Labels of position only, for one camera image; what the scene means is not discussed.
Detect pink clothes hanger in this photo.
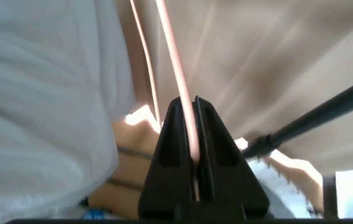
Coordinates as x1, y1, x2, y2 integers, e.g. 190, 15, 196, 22
129, 0, 201, 202

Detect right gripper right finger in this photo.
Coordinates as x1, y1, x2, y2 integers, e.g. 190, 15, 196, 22
194, 95, 270, 218

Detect white laundry basket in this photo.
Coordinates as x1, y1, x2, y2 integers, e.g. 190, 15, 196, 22
246, 157, 324, 219

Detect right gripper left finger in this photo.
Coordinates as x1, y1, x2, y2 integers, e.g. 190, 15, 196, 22
138, 96, 198, 218

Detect pale grey shorts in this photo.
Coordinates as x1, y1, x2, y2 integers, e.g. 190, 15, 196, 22
0, 0, 137, 223

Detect black clothes rack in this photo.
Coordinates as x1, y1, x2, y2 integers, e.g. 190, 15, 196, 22
106, 73, 353, 192

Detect beige curtain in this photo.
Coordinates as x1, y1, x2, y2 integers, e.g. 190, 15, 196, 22
114, 0, 353, 175

